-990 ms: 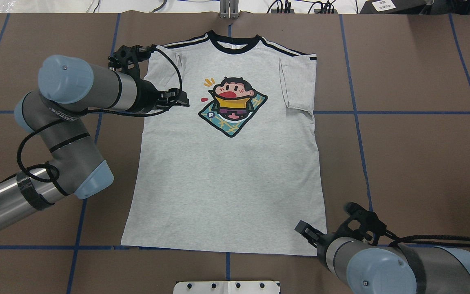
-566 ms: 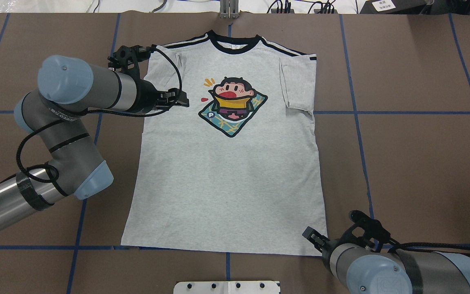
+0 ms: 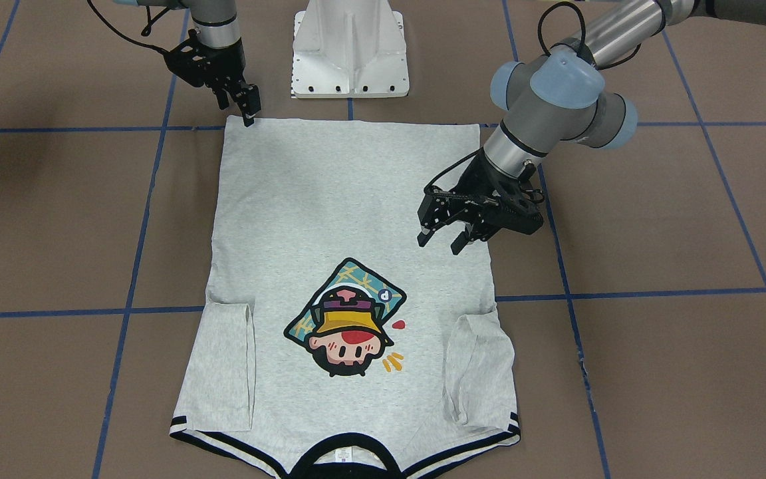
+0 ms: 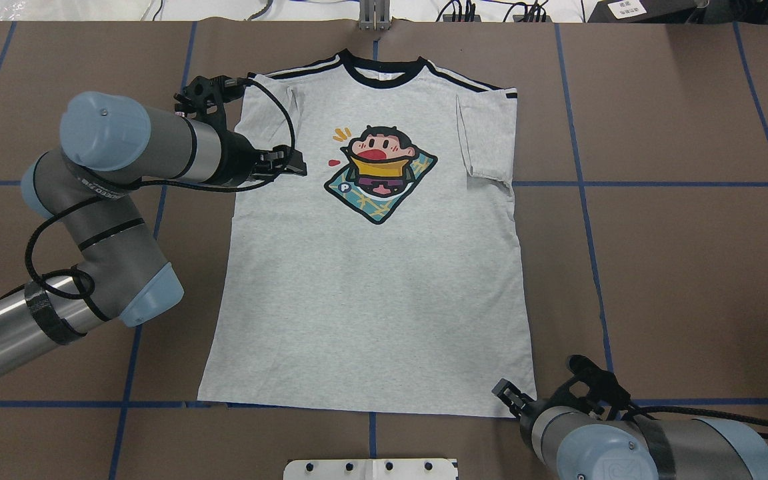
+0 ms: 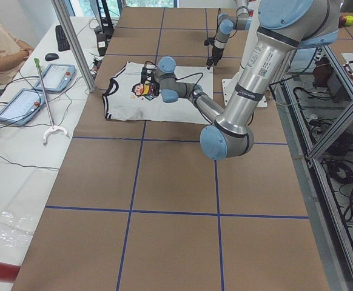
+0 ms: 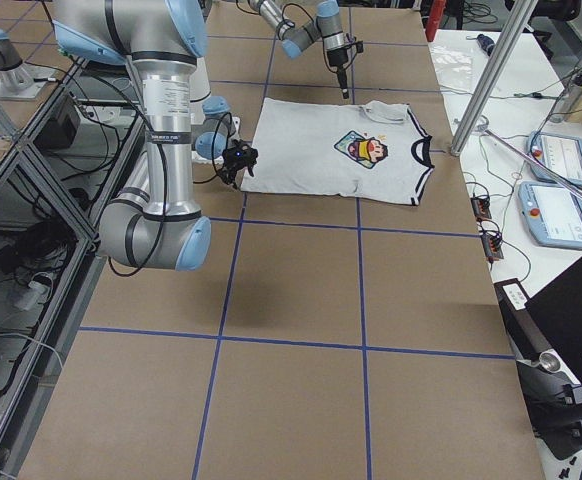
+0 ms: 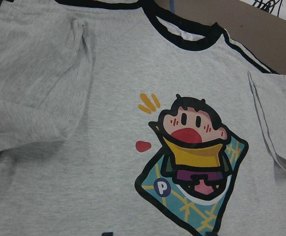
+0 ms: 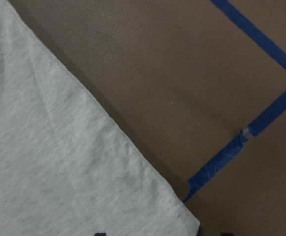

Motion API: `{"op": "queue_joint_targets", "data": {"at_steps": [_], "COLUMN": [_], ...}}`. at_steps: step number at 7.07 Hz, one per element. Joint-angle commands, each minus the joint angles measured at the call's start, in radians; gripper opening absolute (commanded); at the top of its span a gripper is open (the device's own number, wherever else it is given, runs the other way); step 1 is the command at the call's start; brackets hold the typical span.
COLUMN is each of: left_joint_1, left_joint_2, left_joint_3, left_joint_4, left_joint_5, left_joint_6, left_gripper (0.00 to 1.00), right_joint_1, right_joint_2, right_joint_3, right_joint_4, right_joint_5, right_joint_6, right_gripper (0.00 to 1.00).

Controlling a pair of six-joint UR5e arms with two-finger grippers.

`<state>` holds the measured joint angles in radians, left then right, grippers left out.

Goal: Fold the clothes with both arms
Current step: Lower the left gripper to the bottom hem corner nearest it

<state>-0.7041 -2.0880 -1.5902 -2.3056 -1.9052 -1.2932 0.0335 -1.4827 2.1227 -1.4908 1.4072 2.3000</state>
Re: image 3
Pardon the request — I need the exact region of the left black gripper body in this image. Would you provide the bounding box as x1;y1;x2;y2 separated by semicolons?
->
418;149;545;241

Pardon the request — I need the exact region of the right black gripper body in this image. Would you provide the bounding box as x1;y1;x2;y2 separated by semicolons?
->
164;31;261;114

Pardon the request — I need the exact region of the grey cartoon print t-shirt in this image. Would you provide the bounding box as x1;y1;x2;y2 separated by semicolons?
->
168;117;520;478

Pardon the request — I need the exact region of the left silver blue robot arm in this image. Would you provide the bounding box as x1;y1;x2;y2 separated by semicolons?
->
417;1;766;254

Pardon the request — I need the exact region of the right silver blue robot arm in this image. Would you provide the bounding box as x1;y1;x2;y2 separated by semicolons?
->
125;1;261;127

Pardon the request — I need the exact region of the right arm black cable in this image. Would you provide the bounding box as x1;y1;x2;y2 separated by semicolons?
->
87;0;188;54

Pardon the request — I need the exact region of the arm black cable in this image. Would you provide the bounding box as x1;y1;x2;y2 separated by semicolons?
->
423;1;643;194
87;0;188;54

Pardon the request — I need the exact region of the white camera mast base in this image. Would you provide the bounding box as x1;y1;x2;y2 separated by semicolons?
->
290;1;410;99

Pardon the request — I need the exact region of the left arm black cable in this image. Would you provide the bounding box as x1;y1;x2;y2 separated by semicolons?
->
423;1;643;194

